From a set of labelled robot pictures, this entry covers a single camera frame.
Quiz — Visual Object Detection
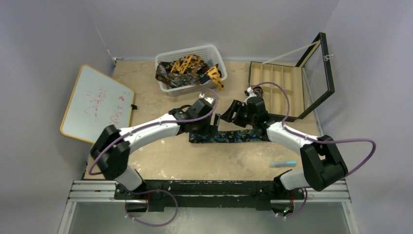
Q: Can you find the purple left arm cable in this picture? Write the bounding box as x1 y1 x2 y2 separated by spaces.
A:
89 88 220 227

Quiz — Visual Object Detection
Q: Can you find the yellow framed whiteboard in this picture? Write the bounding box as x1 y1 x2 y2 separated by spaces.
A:
60 64 135 143

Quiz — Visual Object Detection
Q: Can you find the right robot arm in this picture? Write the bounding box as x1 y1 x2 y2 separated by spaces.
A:
221 97 348 198

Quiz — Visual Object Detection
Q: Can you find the aluminium frame rail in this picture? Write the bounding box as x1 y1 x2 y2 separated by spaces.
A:
66 63 352 203

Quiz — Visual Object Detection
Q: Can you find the rolled cat pattern tie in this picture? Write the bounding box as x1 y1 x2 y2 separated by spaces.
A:
253 86 263 98

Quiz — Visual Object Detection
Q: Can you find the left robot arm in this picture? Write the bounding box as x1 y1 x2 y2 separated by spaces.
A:
89 97 220 199

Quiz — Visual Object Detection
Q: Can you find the light blue marker pen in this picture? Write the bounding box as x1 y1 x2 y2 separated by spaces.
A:
270 160 297 168

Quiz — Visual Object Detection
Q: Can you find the white plastic basket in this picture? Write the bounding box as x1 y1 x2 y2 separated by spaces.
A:
155 44 227 97

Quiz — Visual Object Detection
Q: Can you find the dark brown patterned tie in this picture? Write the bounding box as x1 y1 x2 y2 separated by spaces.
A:
155 61 210 88

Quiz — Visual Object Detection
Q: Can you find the navy blue shell pattern tie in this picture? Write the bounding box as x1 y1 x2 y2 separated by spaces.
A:
188 129 265 144

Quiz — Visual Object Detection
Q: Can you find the black tie display box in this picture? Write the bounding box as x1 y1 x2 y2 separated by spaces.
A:
248 32 335 122

